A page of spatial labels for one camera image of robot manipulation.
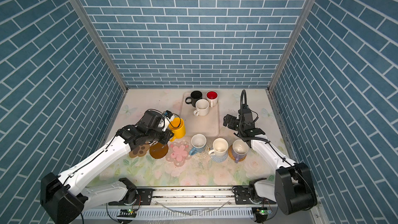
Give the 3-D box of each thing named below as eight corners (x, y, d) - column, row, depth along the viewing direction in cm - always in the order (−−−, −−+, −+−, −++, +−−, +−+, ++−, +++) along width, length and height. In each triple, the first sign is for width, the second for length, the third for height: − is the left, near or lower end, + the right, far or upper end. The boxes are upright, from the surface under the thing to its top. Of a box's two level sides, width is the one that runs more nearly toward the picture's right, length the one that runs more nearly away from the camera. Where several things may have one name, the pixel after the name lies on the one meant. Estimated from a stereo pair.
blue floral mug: (191, 158, 87) (190, 151, 79) (192, 142, 94) (191, 133, 86) (206, 158, 87) (206, 151, 79) (206, 142, 94) (206, 134, 86)
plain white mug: (208, 159, 88) (209, 151, 79) (208, 146, 93) (209, 137, 84) (226, 159, 88) (228, 151, 79) (225, 146, 93) (227, 137, 84)
